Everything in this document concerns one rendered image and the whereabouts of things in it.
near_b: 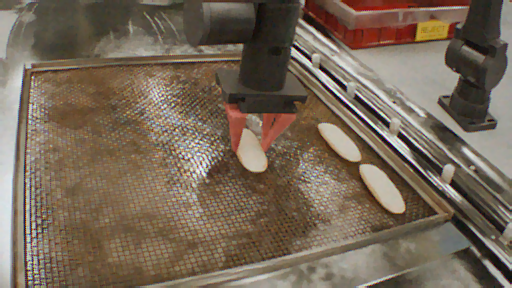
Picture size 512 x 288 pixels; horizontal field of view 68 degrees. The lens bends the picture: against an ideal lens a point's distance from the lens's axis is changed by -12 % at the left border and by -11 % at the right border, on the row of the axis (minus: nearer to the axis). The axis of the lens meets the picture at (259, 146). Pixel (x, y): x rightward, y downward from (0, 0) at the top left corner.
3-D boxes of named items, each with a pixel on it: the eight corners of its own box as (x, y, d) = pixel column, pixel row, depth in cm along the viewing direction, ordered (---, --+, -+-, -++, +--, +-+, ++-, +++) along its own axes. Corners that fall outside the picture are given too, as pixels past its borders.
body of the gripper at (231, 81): (306, 108, 52) (319, 52, 48) (223, 107, 49) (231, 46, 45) (289, 84, 57) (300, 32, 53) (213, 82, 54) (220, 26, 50)
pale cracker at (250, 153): (272, 173, 54) (274, 166, 53) (243, 174, 53) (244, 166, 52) (253, 130, 62) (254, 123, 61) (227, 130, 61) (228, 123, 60)
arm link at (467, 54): (493, 91, 78) (472, 80, 82) (506, 46, 72) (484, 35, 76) (468, 102, 75) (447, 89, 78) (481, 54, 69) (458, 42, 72)
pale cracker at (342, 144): (367, 161, 60) (369, 154, 59) (345, 164, 58) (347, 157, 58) (332, 124, 67) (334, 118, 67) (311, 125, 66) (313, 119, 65)
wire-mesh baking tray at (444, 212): (449, 220, 52) (454, 212, 51) (15, 321, 31) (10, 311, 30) (280, 58, 88) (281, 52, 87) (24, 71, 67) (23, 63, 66)
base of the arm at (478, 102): (497, 128, 80) (466, 98, 89) (509, 94, 75) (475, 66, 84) (465, 133, 78) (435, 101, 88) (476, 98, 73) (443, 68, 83)
